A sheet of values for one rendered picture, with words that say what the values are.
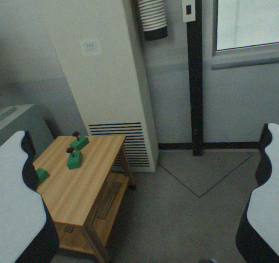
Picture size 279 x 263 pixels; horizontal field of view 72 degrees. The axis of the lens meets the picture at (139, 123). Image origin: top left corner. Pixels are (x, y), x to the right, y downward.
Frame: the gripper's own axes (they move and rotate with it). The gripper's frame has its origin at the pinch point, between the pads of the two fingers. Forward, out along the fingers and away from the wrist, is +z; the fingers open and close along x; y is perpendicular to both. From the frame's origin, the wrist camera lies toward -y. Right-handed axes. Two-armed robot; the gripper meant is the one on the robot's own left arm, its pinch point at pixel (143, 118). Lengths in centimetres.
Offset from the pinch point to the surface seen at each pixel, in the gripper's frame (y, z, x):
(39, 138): 96, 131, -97
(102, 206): 109, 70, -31
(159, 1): -6, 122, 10
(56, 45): 15, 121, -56
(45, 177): 78, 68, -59
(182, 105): 70, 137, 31
